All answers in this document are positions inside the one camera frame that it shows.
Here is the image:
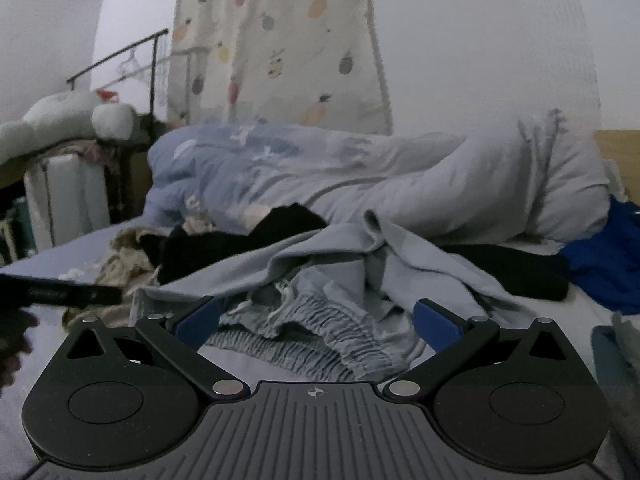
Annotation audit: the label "fruit print curtain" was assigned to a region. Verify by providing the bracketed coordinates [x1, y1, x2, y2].
[167, 0, 393, 133]

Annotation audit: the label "light blue pants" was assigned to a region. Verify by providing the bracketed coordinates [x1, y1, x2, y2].
[130, 210, 531, 381]

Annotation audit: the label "slate blue folded garment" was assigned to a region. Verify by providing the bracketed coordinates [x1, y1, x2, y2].
[591, 325, 640, 461]

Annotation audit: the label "black garment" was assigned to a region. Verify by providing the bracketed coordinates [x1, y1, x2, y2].
[140, 202, 571, 303]

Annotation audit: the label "black clothes rack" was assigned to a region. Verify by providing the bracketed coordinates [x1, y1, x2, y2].
[67, 29, 171, 116]

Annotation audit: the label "beige patterned garment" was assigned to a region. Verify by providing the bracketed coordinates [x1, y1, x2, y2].
[62, 225, 166, 331]

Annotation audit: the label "royal blue garment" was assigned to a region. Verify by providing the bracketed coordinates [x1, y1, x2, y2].
[560, 200, 640, 313]

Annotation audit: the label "white plush toy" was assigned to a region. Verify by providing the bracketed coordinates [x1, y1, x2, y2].
[0, 91, 138, 161]

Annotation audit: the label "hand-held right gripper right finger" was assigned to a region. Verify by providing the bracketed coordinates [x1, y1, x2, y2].
[382, 298, 568, 402]

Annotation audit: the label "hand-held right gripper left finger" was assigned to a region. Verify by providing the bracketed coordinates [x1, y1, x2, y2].
[65, 296, 251, 402]

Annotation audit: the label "wooden headboard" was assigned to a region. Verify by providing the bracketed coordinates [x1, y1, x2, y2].
[595, 130, 640, 201]

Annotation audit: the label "light blue printed duvet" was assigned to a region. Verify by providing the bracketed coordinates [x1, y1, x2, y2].
[142, 110, 613, 246]

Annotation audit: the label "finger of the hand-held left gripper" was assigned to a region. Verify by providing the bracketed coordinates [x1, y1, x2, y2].
[0, 275, 123, 308]

